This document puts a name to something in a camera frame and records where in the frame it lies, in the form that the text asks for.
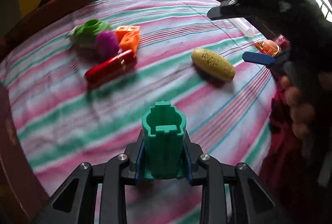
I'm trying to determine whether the teal castle tower toy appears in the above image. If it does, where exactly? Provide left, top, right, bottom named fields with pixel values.
left=142, top=101, right=186, bottom=180

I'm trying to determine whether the red metallic bottle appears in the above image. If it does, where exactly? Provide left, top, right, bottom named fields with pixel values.
left=84, top=49, right=137, bottom=90

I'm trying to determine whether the purple bell-shaped toy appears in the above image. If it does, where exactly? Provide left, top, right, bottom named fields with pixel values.
left=95, top=30, right=119, bottom=61

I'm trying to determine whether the green and white toy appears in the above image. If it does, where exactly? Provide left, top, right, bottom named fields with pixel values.
left=67, top=19, right=111, bottom=48

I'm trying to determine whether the person's right hand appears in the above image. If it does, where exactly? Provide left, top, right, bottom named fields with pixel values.
left=280, top=73, right=331, bottom=140

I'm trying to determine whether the orange round toy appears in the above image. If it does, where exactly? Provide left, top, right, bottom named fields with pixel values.
left=254, top=40, right=281, bottom=57

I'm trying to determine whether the white tube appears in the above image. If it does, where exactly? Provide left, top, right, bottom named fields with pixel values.
left=230, top=18, right=255, bottom=38

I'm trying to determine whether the yellow bread loaf toy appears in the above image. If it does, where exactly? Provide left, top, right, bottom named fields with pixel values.
left=191, top=48, right=236, bottom=82

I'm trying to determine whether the striped bed sheet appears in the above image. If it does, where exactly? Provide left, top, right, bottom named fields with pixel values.
left=1, top=0, right=276, bottom=223

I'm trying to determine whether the orange block toy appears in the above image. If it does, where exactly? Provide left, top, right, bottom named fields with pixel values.
left=115, top=25, right=140, bottom=53

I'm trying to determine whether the maroon blanket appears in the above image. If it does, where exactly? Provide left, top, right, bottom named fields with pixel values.
left=1, top=0, right=95, bottom=60

